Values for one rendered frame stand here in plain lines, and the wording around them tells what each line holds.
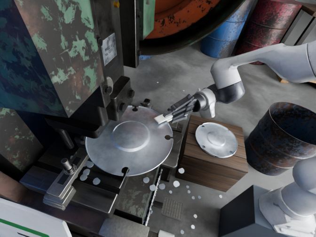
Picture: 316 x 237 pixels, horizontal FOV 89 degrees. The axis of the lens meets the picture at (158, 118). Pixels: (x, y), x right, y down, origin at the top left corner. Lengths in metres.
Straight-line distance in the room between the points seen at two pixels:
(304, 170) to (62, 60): 0.67
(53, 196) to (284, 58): 0.77
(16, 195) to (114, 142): 0.39
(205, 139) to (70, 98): 1.00
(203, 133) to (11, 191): 1.01
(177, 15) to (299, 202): 0.79
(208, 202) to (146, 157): 0.92
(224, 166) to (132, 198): 0.67
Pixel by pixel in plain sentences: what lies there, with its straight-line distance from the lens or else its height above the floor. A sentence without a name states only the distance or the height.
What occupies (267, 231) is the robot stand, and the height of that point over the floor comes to 0.42.
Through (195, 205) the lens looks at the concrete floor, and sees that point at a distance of 1.32.
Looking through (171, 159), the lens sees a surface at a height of 0.78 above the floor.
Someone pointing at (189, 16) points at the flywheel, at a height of 1.08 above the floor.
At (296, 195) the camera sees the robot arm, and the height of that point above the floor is 0.66.
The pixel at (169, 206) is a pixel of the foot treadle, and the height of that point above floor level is 0.16.
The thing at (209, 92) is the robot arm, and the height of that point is 0.82.
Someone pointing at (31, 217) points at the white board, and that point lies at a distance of 0.79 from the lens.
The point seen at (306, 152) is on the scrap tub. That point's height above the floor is 0.40.
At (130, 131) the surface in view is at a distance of 0.56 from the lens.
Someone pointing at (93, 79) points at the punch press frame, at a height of 1.08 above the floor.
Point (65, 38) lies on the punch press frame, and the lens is 0.22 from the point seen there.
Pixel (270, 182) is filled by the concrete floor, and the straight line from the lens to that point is 1.68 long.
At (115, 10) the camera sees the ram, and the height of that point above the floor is 1.13.
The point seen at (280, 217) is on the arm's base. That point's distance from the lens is 0.91.
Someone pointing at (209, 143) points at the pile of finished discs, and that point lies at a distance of 1.14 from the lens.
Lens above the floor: 1.22
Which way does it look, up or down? 46 degrees down
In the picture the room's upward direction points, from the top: 7 degrees clockwise
